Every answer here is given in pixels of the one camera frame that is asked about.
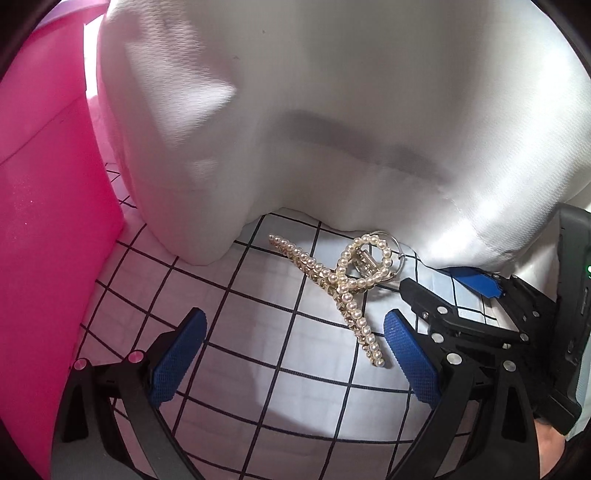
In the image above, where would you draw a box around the pink storage box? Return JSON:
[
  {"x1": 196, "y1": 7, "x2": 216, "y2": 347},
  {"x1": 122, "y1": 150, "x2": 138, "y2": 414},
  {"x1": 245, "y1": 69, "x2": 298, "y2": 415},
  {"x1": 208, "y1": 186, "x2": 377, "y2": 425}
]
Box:
[{"x1": 0, "y1": 0, "x2": 125, "y2": 467}]

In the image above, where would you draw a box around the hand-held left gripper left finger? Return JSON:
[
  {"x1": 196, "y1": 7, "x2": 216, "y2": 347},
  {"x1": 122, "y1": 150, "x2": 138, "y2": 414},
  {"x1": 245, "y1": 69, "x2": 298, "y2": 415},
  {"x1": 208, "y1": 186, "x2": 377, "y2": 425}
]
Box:
[{"x1": 53, "y1": 307, "x2": 208, "y2": 480}]

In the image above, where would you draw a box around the pearl hair claw clip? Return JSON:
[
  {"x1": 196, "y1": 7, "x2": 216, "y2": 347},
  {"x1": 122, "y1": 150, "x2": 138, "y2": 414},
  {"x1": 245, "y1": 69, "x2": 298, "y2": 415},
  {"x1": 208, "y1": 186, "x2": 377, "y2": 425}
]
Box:
[{"x1": 269, "y1": 233, "x2": 393, "y2": 369}]

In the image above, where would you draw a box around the black checked white tablecloth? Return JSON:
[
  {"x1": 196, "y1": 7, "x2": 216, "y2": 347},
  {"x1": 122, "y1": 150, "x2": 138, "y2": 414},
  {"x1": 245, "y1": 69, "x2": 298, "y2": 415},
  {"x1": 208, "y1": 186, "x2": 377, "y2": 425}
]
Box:
[{"x1": 46, "y1": 161, "x2": 555, "y2": 480}]

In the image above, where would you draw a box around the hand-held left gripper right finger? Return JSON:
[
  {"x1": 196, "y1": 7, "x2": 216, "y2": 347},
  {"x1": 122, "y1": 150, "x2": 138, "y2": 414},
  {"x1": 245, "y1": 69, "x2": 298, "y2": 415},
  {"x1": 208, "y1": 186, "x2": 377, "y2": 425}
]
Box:
[{"x1": 383, "y1": 308, "x2": 542, "y2": 480}]

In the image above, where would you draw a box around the person's right forearm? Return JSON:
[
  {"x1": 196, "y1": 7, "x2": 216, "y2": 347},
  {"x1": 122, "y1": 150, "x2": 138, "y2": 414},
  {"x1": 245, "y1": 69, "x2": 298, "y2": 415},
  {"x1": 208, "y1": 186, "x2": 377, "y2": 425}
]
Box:
[{"x1": 536, "y1": 415, "x2": 575, "y2": 480}]

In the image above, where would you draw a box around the thin silver hoop ring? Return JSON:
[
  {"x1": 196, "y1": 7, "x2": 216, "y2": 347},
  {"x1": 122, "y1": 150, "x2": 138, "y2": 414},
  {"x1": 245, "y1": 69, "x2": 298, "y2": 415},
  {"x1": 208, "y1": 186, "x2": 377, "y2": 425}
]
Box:
[{"x1": 369, "y1": 230, "x2": 414, "y2": 289}]

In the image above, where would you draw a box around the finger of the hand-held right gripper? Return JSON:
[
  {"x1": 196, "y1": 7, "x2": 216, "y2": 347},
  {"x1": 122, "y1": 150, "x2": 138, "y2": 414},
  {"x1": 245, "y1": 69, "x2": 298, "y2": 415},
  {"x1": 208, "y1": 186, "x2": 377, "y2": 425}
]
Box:
[
  {"x1": 445, "y1": 267, "x2": 557, "y2": 326},
  {"x1": 399, "y1": 277, "x2": 525, "y2": 344}
]

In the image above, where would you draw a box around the white satin pouch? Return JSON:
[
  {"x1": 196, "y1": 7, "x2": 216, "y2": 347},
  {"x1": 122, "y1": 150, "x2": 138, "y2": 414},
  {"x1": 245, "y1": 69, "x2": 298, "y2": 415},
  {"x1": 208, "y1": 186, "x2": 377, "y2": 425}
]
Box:
[{"x1": 85, "y1": 0, "x2": 591, "y2": 281}]

